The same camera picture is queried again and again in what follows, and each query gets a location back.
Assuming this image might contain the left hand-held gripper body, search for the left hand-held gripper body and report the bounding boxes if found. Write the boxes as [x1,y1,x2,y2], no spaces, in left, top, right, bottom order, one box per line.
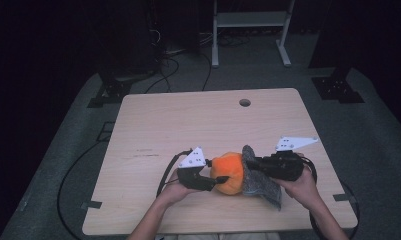
[176,146,216,193]

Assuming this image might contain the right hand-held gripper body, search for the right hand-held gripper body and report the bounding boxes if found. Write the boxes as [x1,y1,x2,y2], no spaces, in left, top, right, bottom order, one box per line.
[262,135,319,183]

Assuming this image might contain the orange plush toy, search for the orange plush toy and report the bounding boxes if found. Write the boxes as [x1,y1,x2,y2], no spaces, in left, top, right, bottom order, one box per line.
[209,151,246,197]

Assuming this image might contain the grey cloth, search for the grey cloth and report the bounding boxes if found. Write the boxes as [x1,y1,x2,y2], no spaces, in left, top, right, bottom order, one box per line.
[241,144,284,212]

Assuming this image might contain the person's left hand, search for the person's left hand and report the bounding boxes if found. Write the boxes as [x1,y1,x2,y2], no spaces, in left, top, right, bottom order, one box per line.
[155,169,203,208]

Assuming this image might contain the person's right hand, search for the person's right hand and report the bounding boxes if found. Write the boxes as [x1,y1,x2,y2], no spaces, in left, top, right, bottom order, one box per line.
[273,152,320,209]

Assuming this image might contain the black stand base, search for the black stand base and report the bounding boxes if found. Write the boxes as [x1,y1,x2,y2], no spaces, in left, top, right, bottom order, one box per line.
[310,66,366,105]
[86,71,133,109]

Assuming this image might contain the black tape square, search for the black tape square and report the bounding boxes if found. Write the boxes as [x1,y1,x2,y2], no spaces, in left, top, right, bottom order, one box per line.
[95,121,116,143]

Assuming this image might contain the white metal stand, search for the white metal stand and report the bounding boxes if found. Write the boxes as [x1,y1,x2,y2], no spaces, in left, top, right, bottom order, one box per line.
[211,0,296,69]

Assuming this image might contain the left hand-held gripper cable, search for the left hand-held gripper cable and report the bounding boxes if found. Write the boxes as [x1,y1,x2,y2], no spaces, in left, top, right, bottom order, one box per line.
[155,148,194,198]

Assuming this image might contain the hand-held gripper cable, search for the hand-held gripper cable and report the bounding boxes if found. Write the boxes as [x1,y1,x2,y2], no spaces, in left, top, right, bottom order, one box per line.
[155,148,194,198]
[300,155,323,240]

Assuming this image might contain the right hand-held gripper cable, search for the right hand-held gripper cable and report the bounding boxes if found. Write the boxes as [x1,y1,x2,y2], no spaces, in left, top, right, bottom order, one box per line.
[300,155,323,240]

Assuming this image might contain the black floor cable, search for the black floor cable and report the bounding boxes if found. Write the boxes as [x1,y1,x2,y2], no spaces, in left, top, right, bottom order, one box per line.
[340,181,361,240]
[56,139,104,240]

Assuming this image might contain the thin black cable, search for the thin black cable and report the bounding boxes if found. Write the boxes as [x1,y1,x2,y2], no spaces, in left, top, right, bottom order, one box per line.
[201,51,213,92]

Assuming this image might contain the black cable bundle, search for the black cable bundle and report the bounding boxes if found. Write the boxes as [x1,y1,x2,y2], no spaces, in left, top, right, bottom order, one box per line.
[143,55,181,95]

